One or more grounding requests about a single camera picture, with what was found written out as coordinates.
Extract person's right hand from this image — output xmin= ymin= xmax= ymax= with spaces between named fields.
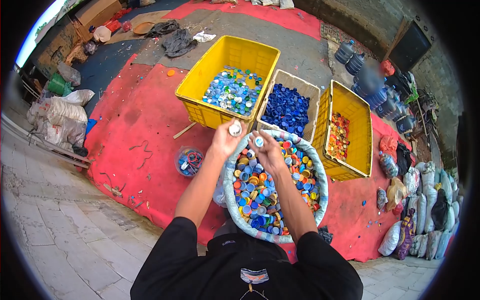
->
xmin=247 ymin=130 xmax=289 ymax=176

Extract person's left hand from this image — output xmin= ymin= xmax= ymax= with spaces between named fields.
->
xmin=209 ymin=119 xmax=248 ymax=161

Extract person's left fingers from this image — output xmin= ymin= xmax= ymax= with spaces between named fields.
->
xmin=217 ymin=119 xmax=248 ymax=141

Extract person's right fingers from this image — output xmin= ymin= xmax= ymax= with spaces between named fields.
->
xmin=247 ymin=130 xmax=274 ymax=158

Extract pile of light blue caps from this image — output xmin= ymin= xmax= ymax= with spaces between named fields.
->
xmin=202 ymin=65 xmax=263 ymax=116

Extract wooden stick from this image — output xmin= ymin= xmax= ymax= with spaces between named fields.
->
xmin=173 ymin=122 xmax=197 ymax=140

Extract pile of dark blue caps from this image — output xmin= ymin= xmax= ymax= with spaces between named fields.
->
xmin=260 ymin=83 xmax=311 ymax=138

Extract pile of mixed colour caps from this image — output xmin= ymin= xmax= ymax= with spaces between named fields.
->
xmin=232 ymin=137 xmax=322 ymax=236

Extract small clear plastic tub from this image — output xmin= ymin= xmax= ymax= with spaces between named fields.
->
xmin=174 ymin=146 xmax=205 ymax=178

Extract large yellow plastic crate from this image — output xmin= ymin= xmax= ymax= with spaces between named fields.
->
xmin=175 ymin=35 xmax=281 ymax=133

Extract woven plastic sack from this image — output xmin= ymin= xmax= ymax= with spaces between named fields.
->
xmin=223 ymin=130 xmax=329 ymax=245

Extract beige plastic basket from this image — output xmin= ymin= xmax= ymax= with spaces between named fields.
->
xmin=256 ymin=69 xmax=322 ymax=145

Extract pile of orange and red caps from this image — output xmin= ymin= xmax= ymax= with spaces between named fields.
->
xmin=327 ymin=112 xmax=351 ymax=163

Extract large red carpet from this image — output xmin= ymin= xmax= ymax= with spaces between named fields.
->
xmin=83 ymin=53 xmax=415 ymax=263

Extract white cloth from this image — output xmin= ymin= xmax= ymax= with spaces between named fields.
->
xmin=193 ymin=31 xmax=217 ymax=43

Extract dark grey cloth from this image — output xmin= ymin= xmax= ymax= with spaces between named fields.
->
xmin=161 ymin=28 xmax=199 ymax=58

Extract small black cloth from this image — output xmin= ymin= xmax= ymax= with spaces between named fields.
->
xmin=317 ymin=225 xmax=334 ymax=245

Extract red carpet strip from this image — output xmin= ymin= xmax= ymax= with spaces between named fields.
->
xmin=161 ymin=0 xmax=323 ymax=41

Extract black plastic sheet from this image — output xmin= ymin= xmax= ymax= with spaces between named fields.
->
xmin=144 ymin=20 xmax=180 ymax=38

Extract person's body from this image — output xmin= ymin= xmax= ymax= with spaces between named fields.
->
xmin=130 ymin=217 xmax=364 ymax=300

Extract orange plastic bag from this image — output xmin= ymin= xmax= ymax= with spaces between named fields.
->
xmin=379 ymin=134 xmax=399 ymax=161

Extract clear bag of caps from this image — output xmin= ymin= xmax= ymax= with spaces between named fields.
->
xmin=378 ymin=151 xmax=399 ymax=179

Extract group of blue water jugs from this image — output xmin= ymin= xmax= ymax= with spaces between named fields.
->
xmin=334 ymin=39 xmax=418 ymax=135

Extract patterned rug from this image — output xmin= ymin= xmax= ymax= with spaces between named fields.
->
xmin=320 ymin=20 xmax=376 ymax=58

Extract yellowish plastic bag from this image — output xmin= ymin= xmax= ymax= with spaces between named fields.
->
xmin=386 ymin=177 xmax=409 ymax=212

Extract black plastic bag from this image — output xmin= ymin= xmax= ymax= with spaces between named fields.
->
xmin=395 ymin=142 xmax=413 ymax=176

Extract white filled sack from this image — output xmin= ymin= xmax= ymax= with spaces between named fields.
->
xmin=377 ymin=220 xmax=403 ymax=257

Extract grey plastic bag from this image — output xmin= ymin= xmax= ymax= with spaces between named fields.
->
xmin=56 ymin=62 xmax=82 ymax=87

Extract pile of grey filled sacks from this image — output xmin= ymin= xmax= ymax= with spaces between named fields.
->
xmin=26 ymin=89 xmax=96 ymax=152

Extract purple patterned sack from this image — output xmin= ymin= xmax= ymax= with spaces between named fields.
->
xmin=395 ymin=208 xmax=416 ymax=261

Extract cardboard box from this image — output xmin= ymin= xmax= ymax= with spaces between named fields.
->
xmin=74 ymin=0 xmax=123 ymax=28

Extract green plastic bag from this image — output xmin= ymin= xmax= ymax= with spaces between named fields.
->
xmin=46 ymin=73 xmax=74 ymax=97

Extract stack of white filled sacks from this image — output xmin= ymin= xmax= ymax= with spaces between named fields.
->
xmin=402 ymin=160 xmax=465 ymax=260

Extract black flat board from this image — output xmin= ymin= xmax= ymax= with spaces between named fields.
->
xmin=388 ymin=20 xmax=433 ymax=73

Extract grey metal rail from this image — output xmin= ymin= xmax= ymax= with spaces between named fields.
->
xmin=0 ymin=112 xmax=92 ymax=170

